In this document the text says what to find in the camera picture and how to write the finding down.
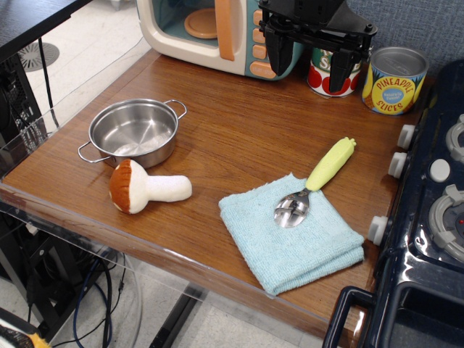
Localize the toy microwave cream and teal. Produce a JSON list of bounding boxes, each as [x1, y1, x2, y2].
[[136, 0, 305, 81]]

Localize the dark blue toy stove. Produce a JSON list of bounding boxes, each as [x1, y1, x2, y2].
[[323, 60, 463, 347]]

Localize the blue cable under table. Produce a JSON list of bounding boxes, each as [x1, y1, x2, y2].
[[72, 257, 113, 348]]

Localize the light blue folded cloth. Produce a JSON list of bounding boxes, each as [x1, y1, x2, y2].
[[218, 174, 364, 296]]

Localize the black cable under table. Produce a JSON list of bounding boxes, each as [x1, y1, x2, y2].
[[50, 253, 128, 348]]

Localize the plush brown white mushroom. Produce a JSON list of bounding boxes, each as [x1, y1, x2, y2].
[[109, 159, 193, 215]]

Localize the tomato sauce can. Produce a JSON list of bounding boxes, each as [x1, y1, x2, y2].
[[307, 48, 362, 97]]

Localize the spoon with yellow corn handle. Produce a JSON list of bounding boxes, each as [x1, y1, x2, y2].
[[273, 137, 357, 228]]

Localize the stainless steel pot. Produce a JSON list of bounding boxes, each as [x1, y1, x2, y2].
[[78, 99, 188, 169]]

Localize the black desk at left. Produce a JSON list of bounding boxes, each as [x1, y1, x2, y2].
[[1, 0, 90, 62]]

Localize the pineapple slices can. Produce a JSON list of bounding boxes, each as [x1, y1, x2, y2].
[[362, 46, 428, 116]]

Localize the yellow object at corner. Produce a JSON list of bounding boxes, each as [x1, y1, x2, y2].
[[1, 326, 51, 348]]

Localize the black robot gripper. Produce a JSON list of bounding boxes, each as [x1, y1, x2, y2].
[[258, 1, 373, 92]]

